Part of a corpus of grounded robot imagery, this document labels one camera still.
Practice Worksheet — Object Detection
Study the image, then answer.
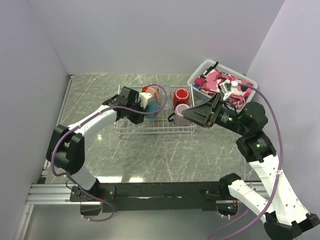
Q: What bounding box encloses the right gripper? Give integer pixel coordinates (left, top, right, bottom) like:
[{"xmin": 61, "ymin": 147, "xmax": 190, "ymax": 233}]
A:
[{"xmin": 181, "ymin": 91, "xmax": 248, "ymax": 135}]

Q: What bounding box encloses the light blue mug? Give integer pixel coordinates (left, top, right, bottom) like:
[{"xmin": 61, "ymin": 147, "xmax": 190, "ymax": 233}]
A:
[{"xmin": 144, "ymin": 94, "xmax": 158, "ymax": 119}]

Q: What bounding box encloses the mauve purple mug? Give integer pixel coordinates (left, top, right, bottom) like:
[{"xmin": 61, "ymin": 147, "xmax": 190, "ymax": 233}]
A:
[{"xmin": 167, "ymin": 103, "xmax": 190, "ymax": 127}]

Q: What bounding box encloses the red mug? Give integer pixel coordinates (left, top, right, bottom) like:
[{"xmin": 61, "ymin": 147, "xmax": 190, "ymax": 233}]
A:
[{"xmin": 172, "ymin": 88, "xmax": 190, "ymax": 107}]

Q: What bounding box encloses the salmon pink mug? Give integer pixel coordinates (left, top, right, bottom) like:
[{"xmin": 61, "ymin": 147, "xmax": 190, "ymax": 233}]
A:
[{"xmin": 145, "ymin": 87, "xmax": 160, "ymax": 104}]

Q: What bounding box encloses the clear plastic cup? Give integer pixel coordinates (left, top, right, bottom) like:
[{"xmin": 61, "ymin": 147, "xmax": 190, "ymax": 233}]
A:
[{"xmin": 159, "ymin": 86, "xmax": 173, "ymax": 102}]

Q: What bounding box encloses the small clear glass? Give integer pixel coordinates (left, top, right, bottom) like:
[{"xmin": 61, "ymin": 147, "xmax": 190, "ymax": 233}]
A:
[{"xmin": 163, "ymin": 100, "xmax": 173, "ymax": 111}]

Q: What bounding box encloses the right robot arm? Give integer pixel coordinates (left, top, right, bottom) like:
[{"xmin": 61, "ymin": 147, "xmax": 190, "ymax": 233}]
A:
[{"xmin": 182, "ymin": 93, "xmax": 320, "ymax": 240}]

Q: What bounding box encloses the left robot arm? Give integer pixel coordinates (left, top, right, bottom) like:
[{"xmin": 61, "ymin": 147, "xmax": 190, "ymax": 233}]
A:
[{"xmin": 46, "ymin": 86, "xmax": 153, "ymax": 201}]

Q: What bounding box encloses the pink camouflage cloth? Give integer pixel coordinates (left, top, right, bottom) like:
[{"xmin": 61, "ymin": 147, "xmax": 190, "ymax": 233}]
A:
[{"xmin": 194, "ymin": 69, "xmax": 253, "ymax": 109}]

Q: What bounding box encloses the white plastic basket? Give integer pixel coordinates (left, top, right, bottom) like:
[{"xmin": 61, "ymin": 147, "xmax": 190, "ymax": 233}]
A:
[{"xmin": 187, "ymin": 59, "xmax": 258, "ymax": 112}]

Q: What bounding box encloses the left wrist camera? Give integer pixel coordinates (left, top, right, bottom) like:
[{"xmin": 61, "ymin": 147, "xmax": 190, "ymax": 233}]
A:
[{"xmin": 138, "ymin": 86, "xmax": 154, "ymax": 109}]

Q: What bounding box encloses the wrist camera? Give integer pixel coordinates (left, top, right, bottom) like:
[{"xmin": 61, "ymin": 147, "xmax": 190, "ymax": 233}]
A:
[
  {"xmin": 138, "ymin": 86, "xmax": 154, "ymax": 109},
  {"xmin": 218, "ymin": 81, "xmax": 238, "ymax": 102}
]

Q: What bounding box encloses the white wire dish rack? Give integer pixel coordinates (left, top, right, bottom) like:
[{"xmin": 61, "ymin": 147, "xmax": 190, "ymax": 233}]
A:
[{"xmin": 113, "ymin": 84, "xmax": 197, "ymax": 138}]

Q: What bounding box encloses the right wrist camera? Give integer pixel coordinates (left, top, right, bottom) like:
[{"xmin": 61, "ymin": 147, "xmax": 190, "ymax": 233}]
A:
[{"xmin": 218, "ymin": 81, "xmax": 238, "ymax": 102}]

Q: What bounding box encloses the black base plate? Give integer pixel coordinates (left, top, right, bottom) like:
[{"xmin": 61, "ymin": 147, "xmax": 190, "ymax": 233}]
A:
[{"xmin": 69, "ymin": 181, "xmax": 237, "ymax": 216}]

